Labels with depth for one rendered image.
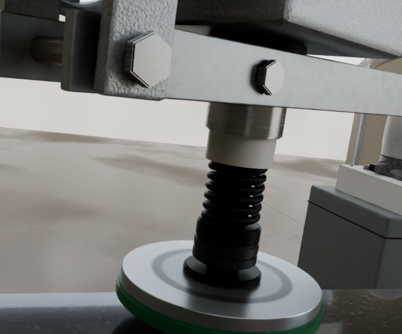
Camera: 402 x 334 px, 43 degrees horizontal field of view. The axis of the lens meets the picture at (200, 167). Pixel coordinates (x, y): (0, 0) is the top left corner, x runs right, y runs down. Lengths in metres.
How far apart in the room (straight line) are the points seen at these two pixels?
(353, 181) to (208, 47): 1.33
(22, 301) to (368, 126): 6.15
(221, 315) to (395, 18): 0.31
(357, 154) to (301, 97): 6.00
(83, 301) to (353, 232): 1.11
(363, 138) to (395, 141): 4.91
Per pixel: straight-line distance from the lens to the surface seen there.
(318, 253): 1.73
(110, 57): 0.31
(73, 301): 0.59
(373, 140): 6.66
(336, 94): 0.54
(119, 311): 0.58
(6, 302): 0.59
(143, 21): 0.32
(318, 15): 0.41
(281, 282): 0.56
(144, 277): 0.52
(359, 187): 1.66
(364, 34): 0.47
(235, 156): 0.49
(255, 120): 0.48
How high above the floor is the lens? 1.07
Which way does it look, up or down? 9 degrees down
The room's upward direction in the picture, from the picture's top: 8 degrees clockwise
